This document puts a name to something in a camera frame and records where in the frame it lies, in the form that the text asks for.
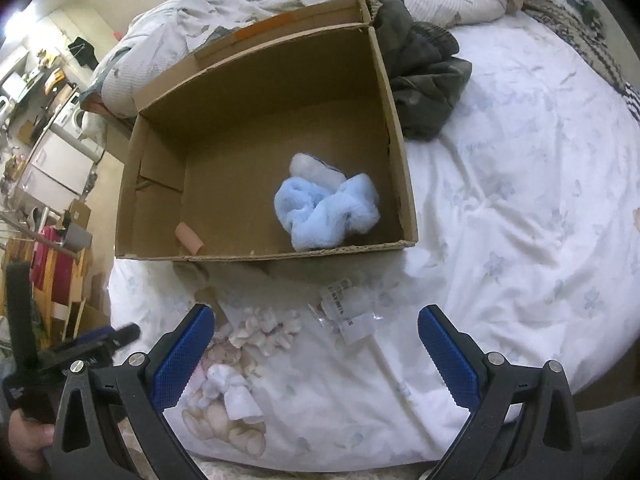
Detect cardboard box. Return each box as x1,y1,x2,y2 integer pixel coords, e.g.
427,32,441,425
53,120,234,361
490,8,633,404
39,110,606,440
114,0,419,263

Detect red garment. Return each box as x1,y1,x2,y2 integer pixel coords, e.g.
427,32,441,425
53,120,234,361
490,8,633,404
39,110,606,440
30,226,76,307

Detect striped knitted blanket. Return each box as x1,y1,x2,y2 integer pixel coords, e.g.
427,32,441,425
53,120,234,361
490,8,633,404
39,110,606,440
520,0,640,122

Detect white fluffy cloth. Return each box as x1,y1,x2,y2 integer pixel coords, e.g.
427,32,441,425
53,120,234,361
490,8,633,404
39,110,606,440
290,152,347,187

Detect black hanging garment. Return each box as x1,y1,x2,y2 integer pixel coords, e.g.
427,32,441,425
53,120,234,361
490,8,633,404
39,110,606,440
67,36,99,67

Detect clear plastic labelled packet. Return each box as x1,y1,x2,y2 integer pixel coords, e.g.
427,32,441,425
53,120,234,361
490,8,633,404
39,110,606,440
307,280,375,322
340,311,384,346

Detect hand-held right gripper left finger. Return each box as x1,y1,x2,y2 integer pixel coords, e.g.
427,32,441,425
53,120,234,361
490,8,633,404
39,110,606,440
50,304,216,480

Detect small white sock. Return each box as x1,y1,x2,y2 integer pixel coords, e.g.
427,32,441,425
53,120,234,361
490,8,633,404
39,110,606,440
202,364,265,423

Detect dark green garment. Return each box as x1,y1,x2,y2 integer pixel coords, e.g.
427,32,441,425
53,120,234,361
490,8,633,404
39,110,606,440
367,0,473,141

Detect white ruffled cloth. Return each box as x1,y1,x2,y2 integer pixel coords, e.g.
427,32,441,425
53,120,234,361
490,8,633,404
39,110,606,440
214,306,302,359

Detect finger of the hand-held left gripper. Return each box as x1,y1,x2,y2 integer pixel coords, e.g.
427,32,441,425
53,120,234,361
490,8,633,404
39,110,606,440
4,261,40,373
60,323,142,363

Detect light blue fluffy cloth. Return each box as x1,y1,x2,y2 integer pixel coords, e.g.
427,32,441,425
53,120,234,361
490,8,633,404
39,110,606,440
273,172,381,252

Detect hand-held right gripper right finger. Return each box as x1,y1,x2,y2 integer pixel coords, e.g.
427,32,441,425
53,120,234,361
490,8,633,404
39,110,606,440
417,305,583,480

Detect white washing machine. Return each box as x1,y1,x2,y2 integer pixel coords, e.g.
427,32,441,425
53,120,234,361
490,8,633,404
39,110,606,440
49,94,97,142

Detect white plastic strip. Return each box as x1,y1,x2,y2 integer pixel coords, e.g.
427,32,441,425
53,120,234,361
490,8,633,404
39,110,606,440
369,336,422,413

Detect pink cardboard tube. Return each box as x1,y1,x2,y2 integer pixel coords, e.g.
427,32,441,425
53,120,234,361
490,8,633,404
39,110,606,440
175,223,208,256

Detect white floral bed sheet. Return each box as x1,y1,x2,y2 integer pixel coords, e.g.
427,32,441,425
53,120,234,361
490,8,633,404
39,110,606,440
107,7,640,467

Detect person's left hand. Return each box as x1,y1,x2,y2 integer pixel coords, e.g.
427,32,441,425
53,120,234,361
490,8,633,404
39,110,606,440
9,406,55,473

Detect white refrigerator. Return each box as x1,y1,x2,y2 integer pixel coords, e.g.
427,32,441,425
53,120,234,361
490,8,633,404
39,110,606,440
14,131,102,202

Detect wooden rack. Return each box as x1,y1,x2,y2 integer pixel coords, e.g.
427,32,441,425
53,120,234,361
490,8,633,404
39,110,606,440
4,230,96,343

